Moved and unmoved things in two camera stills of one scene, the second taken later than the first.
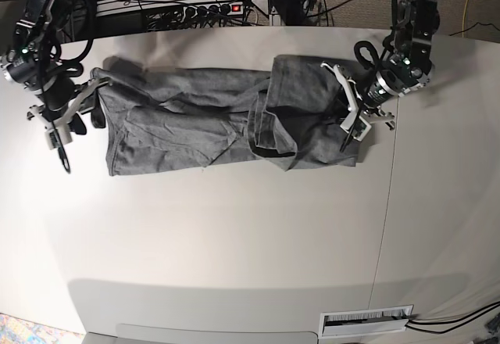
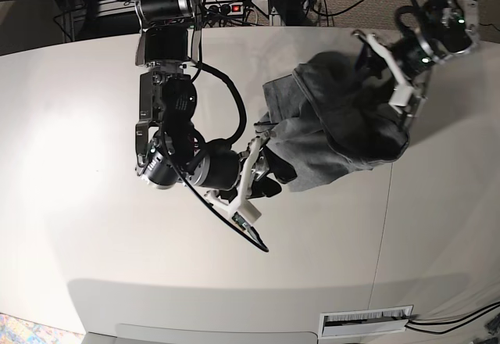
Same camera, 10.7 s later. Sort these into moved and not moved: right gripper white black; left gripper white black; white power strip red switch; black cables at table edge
Moved: left gripper white black; right gripper white black
Not moved: black cables at table edge; white power strip red switch
